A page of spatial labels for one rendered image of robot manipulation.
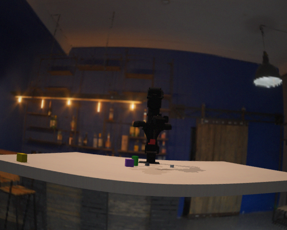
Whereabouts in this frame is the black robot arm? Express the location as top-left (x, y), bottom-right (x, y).
top-left (145, 87), bottom-right (169, 164)

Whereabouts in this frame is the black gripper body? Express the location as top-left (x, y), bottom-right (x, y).
top-left (133, 111), bottom-right (172, 130)

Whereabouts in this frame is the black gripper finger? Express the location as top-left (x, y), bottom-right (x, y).
top-left (153, 130), bottom-right (164, 140)
top-left (142, 128), bottom-right (151, 143)

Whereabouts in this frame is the yellow cube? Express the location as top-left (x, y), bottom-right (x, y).
top-left (16, 153), bottom-right (27, 163)

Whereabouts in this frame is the red block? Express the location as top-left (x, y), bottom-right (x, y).
top-left (148, 139), bottom-right (156, 145)

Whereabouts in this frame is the purple block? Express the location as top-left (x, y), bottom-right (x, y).
top-left (125, 159), bottom-right (134, 167)

